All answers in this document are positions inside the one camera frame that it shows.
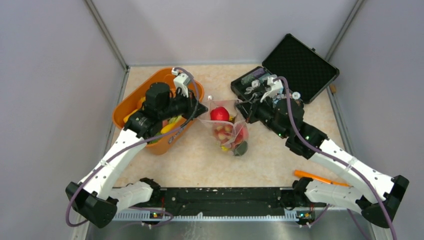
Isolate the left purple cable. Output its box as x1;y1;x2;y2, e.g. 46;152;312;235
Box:
64;66;200;228

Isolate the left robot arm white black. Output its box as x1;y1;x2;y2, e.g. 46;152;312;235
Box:
65;79;207;228

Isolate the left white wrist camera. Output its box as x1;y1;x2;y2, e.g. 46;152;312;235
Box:
171;67;193;98

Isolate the black poker chip case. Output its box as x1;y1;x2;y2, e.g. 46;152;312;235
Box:
230;33;340;104

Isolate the clear zip top bag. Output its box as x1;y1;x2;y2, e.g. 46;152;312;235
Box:
199;95;249;157

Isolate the red toy tomato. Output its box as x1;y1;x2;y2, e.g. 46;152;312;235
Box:
209;106;230;122

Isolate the purple cable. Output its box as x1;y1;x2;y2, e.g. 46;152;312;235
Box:
273;76;398;240
64;66;200;228

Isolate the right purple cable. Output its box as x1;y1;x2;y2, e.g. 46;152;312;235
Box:
273;76;398;240

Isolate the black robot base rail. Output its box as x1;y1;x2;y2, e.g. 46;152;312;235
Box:
136;187;325;217

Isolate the red toy pepper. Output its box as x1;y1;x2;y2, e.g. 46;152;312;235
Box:
234;126;249;145

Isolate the toy cherry tomato cluster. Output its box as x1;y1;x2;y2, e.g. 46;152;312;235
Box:
212;124;234;145

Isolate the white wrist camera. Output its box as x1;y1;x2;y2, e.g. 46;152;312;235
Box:
171;67;193;98
260;74;286;103

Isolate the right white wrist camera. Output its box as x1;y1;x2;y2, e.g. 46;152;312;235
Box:
260;74;286;103

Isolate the orange handled tool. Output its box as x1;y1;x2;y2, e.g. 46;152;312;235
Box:
293;169;350;187

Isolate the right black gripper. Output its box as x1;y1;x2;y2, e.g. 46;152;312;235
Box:
235;90;288;139

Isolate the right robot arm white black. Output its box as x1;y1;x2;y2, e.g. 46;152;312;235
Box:
235;98;409;229

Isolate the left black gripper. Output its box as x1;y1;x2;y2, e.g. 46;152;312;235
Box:
159;87;208;120

